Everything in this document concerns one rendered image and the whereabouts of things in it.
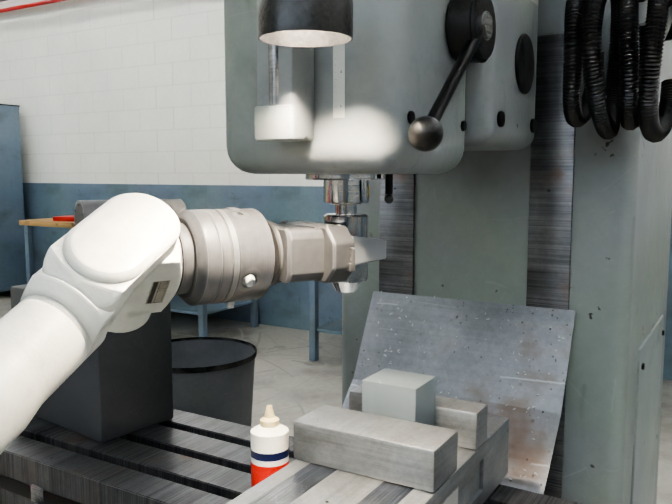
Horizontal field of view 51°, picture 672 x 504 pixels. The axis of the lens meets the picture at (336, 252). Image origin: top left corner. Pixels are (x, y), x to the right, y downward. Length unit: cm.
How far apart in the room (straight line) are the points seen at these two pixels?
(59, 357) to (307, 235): 25
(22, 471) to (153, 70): 608
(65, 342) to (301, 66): 30
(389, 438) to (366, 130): 28
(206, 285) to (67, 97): 720
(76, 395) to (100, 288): 49
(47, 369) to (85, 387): 47
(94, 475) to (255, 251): 39
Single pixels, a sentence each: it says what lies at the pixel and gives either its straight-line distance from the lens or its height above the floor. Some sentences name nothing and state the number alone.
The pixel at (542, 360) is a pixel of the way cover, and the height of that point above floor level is 105.
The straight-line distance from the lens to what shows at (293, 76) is 63.
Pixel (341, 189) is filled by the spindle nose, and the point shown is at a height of 129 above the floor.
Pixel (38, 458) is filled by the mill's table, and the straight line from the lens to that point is 98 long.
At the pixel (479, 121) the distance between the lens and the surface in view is 79.
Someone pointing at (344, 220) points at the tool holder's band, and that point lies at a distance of 72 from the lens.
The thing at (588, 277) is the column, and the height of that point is 117.
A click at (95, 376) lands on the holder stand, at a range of 98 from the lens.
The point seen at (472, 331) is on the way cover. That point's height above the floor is 108.
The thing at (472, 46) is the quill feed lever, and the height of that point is 143.
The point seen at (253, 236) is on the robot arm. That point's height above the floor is 125.
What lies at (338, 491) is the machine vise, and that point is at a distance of 66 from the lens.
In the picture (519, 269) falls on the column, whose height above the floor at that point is 117.
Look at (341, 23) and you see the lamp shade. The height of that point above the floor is 142.
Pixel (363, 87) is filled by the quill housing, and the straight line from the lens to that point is 63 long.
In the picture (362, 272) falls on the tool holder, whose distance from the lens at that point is 73.
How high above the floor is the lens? 131
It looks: 6 degrees down
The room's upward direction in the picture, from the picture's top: straight up
